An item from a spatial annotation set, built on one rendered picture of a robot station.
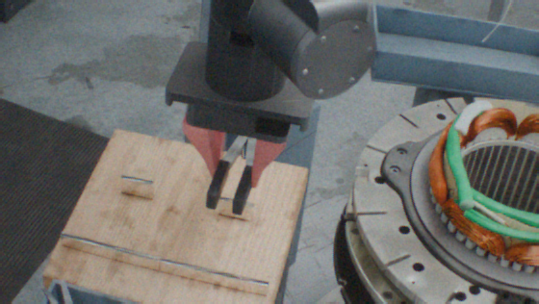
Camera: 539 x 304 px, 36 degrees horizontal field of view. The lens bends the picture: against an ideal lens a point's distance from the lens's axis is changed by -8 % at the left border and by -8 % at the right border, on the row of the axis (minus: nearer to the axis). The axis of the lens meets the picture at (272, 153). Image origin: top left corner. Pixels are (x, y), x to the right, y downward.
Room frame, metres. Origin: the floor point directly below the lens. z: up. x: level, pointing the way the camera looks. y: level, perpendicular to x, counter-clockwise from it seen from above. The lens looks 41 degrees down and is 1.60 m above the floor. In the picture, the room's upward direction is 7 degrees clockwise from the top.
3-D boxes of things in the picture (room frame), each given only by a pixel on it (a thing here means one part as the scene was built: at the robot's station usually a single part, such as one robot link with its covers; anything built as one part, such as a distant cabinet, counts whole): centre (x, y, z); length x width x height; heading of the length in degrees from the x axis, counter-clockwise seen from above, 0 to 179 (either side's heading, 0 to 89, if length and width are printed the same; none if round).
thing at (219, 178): (0.49, 0.04, 1.15); 0.04 x 0.01 x 0.02; 172
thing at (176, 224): (0.52, 0.07, 1.05); 0.20 x 0.19 x 0.02; 173
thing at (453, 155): (0.56, -0.16, 1.15); 0.15 x 0.04 x 0.02; 164
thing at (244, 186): (0.48, 0.02, 1.15); 0.04 x 0.01 x 0.02; 172
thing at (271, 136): (0.50, 0.02, 1.19); 0.07 x 0.07 x 0.09; 84
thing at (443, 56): (0.88, -0.23, 0.92); 0.25 x 0.11 x 0.28; 91
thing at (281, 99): (0.50, 0.02, 1.26); 0.10 x 0.07 x 0.07; 84
